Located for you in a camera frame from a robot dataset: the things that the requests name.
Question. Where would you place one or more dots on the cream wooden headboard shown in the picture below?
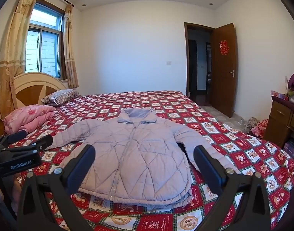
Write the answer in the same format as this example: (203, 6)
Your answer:
(30, 88)

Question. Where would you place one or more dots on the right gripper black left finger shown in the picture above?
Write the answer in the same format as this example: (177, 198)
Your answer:
(34, 212)

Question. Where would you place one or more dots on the red floral bag on floor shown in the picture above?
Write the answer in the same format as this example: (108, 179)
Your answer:
(260, 128)

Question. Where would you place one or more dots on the red paper door decoration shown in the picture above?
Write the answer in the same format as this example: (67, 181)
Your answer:
(223, 47)

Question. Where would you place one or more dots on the window with metal frame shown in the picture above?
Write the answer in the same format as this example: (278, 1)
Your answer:
(44, 40)

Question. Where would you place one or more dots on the silver door handle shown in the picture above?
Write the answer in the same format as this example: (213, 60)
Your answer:
(233, 73)

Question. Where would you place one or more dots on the lilac quilted puffer jacket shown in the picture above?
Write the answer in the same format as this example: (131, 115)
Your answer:
(141, 159)

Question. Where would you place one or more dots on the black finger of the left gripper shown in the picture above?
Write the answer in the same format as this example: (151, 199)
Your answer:
(7, 140)
(34, 147)

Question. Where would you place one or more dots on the brown wooden dresser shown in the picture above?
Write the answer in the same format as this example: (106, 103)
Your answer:
(280, 126)

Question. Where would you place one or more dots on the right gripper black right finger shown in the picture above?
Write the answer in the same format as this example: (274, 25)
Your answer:
(253, 211)

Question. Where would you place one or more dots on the brown wooden door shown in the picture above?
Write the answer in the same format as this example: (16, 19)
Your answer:
(223, 85)

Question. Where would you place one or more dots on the pink folded blanket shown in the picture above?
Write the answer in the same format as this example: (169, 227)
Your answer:
(28, 118)

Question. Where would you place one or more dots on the beige floral curtain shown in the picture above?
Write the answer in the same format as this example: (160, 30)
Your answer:
(70, 68)
(12, 54)

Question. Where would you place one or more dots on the right beige floral curtain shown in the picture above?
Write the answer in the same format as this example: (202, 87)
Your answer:
(70, 68)

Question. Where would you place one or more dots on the left beige floral curtain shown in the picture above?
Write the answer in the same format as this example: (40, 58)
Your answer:
(12, 54)

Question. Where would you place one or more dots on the striped pillow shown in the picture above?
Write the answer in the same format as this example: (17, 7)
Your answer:
(60, 97)

